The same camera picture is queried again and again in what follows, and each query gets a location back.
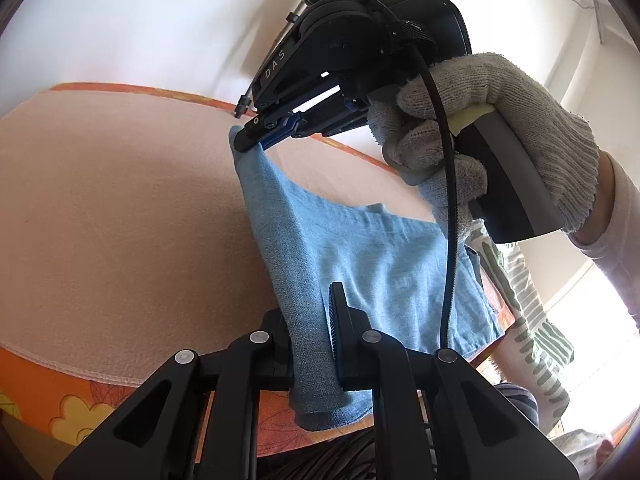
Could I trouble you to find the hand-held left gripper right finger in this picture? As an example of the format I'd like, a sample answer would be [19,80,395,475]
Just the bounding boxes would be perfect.
[327,282,581,480]

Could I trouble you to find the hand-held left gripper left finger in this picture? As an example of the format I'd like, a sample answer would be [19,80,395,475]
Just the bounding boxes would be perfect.
[52,309,294,480]

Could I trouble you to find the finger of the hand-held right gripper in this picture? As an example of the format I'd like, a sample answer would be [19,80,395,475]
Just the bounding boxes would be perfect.
[259,104,372,151]
[232,87,352,154]

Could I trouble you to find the blue denim pants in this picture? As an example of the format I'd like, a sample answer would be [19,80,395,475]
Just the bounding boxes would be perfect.
[229,125,506,432]

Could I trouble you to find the person's right forearm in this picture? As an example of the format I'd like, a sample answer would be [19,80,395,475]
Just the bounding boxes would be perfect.
[569,151,640,332]

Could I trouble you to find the person's right hand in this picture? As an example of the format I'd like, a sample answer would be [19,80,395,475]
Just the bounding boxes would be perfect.
[367,51,601,242]

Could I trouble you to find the dark striped cloth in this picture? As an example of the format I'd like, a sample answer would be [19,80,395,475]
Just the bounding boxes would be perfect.
[256,422,383,480]

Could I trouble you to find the green striped white clothing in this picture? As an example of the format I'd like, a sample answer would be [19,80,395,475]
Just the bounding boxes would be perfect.
[464,219,576,432]

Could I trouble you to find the orange printed bedsheet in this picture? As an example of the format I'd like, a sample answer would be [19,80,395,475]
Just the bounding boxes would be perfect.
[0,82,516,463]

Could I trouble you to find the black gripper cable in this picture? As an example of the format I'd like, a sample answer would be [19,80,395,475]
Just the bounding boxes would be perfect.
[350,0,464,354]

